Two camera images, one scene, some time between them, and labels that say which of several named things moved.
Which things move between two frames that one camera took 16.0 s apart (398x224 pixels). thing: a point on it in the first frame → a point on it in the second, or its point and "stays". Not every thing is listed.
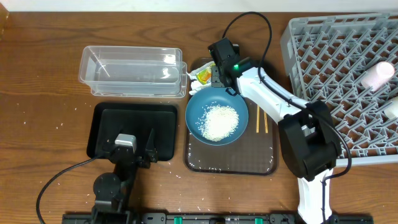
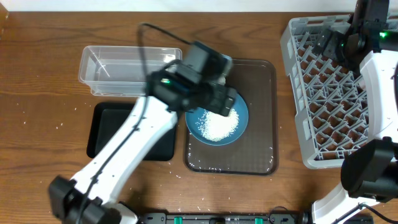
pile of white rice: [218, 122] stays
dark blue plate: [202, 99] stays
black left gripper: [149, 156] → [218, 97]
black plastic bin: [106, 120] stays
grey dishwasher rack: [328, 57] stays
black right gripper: [220, 83] → [334, 41]
